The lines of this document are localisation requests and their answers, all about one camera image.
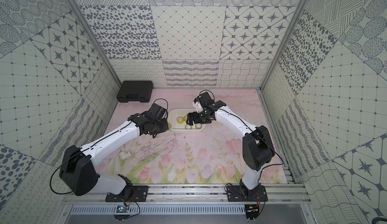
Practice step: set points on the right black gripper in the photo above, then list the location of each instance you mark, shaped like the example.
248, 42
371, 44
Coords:
196, 120

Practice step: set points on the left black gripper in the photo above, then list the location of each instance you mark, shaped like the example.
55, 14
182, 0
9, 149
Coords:
162, 125

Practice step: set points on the white plastic storage box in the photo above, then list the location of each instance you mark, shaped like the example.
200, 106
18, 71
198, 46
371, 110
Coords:
180, 128

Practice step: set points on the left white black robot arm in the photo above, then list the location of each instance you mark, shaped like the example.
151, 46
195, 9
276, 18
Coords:
78, 168

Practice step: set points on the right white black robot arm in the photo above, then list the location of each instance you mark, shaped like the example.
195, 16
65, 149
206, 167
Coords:
257, 147

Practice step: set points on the black plastic tool case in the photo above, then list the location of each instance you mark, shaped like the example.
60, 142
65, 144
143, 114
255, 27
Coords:
135, 91

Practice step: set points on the small white object on table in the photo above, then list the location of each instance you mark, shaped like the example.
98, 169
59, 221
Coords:
125, 155

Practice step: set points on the left green circuit board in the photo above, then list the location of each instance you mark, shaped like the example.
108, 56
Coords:
121, 209

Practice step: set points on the right controller board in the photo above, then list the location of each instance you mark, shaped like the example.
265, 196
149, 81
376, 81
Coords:
252, 212

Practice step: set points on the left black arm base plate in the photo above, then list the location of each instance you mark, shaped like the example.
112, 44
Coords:
133, 193

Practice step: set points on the aluminium mounting rail frame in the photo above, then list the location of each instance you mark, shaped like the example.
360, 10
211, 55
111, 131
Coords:
200, 194

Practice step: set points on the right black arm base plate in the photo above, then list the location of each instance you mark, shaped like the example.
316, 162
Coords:
242, 194

